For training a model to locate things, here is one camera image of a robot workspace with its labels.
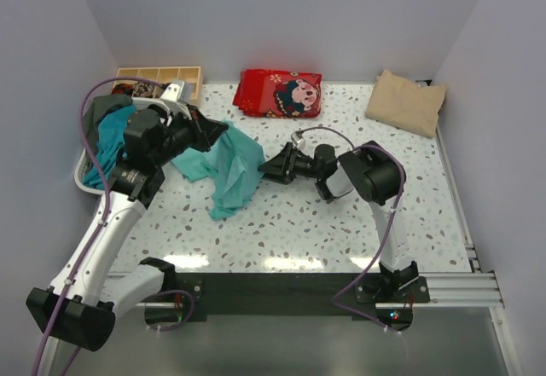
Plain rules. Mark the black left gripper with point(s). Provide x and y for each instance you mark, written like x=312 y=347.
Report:
x=205 y=131

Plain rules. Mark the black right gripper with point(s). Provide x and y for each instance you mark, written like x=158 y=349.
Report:
x=281 y=169

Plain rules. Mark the mint green t shirt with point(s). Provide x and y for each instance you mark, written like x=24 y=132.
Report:
x=232 y=163

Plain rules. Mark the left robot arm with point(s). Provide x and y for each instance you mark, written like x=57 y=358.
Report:
x=76 y=307

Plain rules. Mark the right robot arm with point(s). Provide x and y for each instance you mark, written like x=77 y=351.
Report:
x=379 y=180

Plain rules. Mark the wooden compartment organizer box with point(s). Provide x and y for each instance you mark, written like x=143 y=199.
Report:
x=165 y=75

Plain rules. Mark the red folded cartoon blanket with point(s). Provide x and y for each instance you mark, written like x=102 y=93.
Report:
x=279 y=94

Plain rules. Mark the pink brown patterned sock roll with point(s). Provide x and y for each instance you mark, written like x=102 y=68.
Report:
x=144 y=90

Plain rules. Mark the red black patterned sock roll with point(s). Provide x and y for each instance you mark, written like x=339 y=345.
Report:
x=123 y=89

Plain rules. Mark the teal t shirt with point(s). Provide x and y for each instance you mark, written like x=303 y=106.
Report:
x=111 y=137

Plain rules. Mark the dark grey t shirt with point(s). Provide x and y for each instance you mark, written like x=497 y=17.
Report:
x=100 y=107

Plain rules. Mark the beige folded t shirt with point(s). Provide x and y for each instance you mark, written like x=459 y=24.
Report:
x=404 y=104

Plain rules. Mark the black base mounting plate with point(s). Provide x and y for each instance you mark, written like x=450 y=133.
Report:
x=289 y=294

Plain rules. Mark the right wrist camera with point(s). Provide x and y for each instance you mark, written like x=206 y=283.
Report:
x=298 y=140

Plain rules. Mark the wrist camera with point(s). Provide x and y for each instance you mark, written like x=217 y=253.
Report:
x=298 y=140
x=176 y=95

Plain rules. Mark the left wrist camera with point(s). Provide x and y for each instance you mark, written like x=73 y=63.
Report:
x=176 y=95

